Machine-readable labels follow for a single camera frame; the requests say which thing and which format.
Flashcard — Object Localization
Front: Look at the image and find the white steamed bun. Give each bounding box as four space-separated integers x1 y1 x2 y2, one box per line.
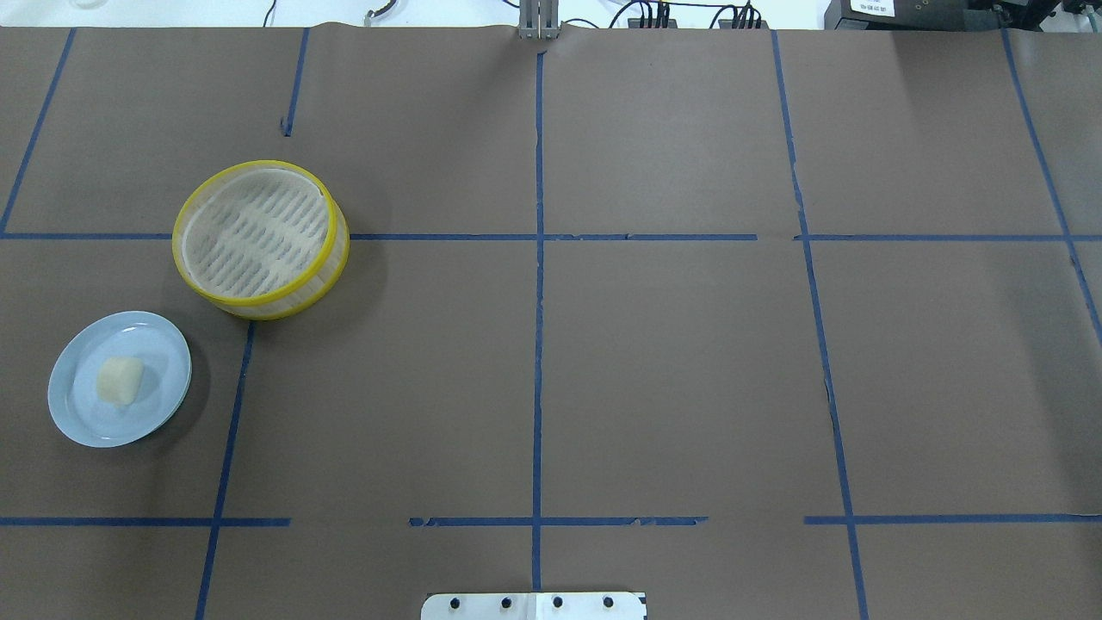
96 356 145 406

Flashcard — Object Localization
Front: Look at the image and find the yellow rimmed bamboo steamer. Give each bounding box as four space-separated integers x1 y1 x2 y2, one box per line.
171 159 350 320

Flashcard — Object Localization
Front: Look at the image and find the black desktop box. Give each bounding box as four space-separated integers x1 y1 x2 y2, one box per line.
822 1 1007 32

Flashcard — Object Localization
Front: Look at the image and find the light blue plate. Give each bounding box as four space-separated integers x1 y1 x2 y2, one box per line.
46 311 192 448

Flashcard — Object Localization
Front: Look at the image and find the aluminium frame post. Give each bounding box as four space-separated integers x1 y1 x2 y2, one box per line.
516 0 561 40

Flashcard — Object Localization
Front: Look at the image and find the white camera post base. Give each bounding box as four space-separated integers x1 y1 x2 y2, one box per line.
420 592 648 619

